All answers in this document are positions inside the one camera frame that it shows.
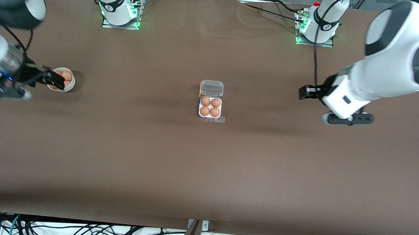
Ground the clear plastic egg box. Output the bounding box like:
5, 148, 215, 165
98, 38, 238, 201
197, 79, 224, 120

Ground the white round bowl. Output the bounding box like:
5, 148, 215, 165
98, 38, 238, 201
45, 66, 77, 93

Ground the clear tape strip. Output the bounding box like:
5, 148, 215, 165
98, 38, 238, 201
196, 114, 226, 124

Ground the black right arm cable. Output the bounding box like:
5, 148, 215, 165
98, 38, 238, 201
0, 5, 35, 52

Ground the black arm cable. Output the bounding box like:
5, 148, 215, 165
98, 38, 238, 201
310, 0, 351, 90
0, 5, 35, 52

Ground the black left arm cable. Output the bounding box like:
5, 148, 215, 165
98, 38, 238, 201
310, 0, 351, 90

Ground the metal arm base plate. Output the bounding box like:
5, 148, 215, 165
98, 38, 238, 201
295, 11, 337, 48
102, 0, 143, 31

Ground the black base cable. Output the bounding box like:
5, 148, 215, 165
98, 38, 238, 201
243, 3, 306, 24
274, 0, 306, 16

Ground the teal floor cable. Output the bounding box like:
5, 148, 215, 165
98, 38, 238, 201
9, 214, 22, 235

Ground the small metal table bracket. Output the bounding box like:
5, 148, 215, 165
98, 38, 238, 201
187, 219, 210, 231

